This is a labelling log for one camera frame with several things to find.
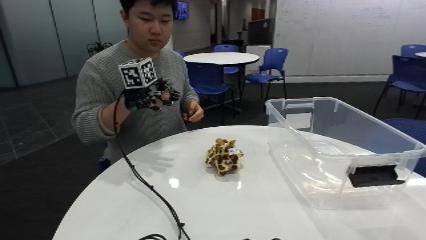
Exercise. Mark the white marker cube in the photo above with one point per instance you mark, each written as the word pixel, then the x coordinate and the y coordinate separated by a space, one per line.
pixel 137 72

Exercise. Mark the blue chair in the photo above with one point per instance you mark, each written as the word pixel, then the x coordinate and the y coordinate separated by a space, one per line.
pixel 410 140
pixel 406 80
pixel 226 53
pixel 267 71
pixel 206 80
pixel 412 50

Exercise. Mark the the person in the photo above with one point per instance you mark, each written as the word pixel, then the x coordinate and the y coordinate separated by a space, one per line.
pixel 110 100

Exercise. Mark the round white background table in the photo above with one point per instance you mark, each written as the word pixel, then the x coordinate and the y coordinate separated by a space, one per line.
pixel 221 58

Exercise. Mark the green potted plant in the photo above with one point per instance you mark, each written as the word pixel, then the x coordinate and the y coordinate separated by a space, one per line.
pixel 97 47

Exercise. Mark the spotted giraffe soft toy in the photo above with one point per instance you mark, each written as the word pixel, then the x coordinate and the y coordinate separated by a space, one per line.
pixel 223 156

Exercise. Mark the dark cabinet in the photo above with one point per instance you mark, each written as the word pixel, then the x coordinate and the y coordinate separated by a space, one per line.
pixel 259 31

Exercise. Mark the clear plastic storage bin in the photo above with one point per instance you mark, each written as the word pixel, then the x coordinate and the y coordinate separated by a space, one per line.
pixel 341 150

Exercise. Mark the black bin latch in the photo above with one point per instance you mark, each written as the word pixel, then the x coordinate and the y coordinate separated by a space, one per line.
pixel 374 176

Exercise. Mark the wall screen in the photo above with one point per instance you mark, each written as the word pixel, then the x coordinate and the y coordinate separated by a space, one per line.
pixel 181 10

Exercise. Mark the whiteboard wall panel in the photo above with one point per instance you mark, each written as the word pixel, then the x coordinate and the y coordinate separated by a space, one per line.
pixel 350 36

